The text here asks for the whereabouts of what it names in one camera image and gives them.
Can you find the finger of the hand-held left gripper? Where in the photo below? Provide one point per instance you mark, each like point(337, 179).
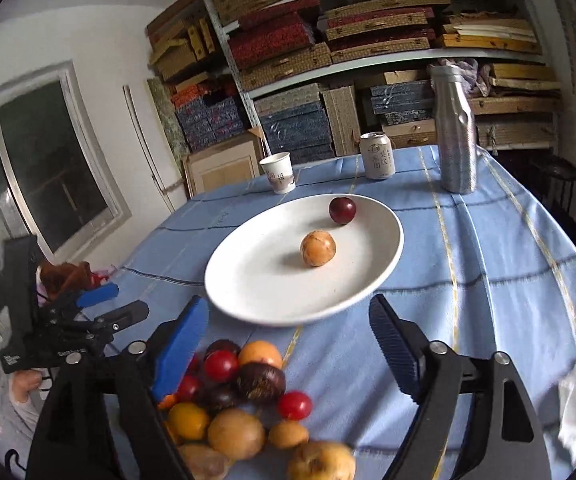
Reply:
point(128, 311)
point(99, 295)

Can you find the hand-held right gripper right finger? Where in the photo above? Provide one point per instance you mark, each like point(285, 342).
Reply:
point(392, 345)

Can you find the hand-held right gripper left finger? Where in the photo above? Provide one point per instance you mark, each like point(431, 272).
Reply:
point(183, 350)

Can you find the red cherry tomato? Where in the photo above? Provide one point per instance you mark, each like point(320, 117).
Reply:
point(295, 405)
point(188, 387)
point(221, 366)

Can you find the dark purple plum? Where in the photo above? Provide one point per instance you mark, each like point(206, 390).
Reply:
point(228, 344)

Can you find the yellow-orange tomato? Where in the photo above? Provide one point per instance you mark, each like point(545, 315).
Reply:
point(188, 420)

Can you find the dark brown patterned passion fruit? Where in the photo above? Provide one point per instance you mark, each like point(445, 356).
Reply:
point(261, 382)

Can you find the white plate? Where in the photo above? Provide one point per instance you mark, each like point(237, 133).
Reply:
point(268, 285)

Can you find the small tan passion fruit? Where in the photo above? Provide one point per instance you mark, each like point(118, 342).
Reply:
point(288, 434)

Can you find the dark red plum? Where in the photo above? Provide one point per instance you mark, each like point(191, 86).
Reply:
point(343, 210)

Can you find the person's left forearm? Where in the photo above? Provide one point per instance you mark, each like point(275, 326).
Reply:
point(5, 425)

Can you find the person's left hand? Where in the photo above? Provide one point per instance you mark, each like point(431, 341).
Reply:
point(20, 385)

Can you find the red and white cloth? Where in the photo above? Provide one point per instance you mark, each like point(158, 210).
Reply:
point(102, 275)

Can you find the blue checked tablecloth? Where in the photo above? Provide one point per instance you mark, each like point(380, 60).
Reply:
point(467, 285)

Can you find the white framed window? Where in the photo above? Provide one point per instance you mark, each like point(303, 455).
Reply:
point(43, 170)

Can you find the white leaning board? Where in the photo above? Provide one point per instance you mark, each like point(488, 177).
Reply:
point(140, 145)

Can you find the light wooden framed panel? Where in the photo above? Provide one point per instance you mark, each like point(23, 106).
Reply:
point(223, 167)

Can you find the white drink can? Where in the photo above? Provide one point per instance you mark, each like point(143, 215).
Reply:
point(378, 156)

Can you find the green marbled panel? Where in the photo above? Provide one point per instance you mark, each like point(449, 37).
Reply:
point(165, 115)

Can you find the white paper cup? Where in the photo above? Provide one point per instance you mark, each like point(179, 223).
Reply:
point(279, 172)

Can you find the pile of blue orange boxes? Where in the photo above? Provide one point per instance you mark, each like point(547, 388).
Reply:
point(208, 115)

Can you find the stack of tan boxes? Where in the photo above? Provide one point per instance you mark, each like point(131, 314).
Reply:
point(407, 132)

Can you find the silver metal bottle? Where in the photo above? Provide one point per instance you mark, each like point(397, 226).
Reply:
point(455, 130)

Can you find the upright woven straw box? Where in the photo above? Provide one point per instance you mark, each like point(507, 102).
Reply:
point(340, 120)

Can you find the black round stool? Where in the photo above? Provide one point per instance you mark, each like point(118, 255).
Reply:
point(552, 175)

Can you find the stack of blue patterned boxes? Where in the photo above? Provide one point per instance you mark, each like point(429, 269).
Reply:
point(295, 127)

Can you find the stack of dark blue boxes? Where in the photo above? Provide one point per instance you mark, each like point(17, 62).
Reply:
point(402, 100)

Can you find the pile of yellow brown boxes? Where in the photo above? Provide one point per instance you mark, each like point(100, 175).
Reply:
point(183, 45)

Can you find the stack of brown wooden boxes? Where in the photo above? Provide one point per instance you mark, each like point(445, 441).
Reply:
point(517, 105)

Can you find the floral cloth bundle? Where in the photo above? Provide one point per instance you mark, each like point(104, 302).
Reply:
point(462, 72)

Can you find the wide woven straw box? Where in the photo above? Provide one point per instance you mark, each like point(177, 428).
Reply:
point(288, 67)

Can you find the stack of red patterned boxes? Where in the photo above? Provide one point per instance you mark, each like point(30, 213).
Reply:
point(268, 40)

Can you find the white metal shelf unit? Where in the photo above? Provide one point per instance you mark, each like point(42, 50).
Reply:
point(507, 55)

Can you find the stack of straw and red boxes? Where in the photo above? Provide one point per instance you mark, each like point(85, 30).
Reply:
point(377, 30)

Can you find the stack of light wooden boxes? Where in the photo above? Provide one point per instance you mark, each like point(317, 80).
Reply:
point(487, 35)

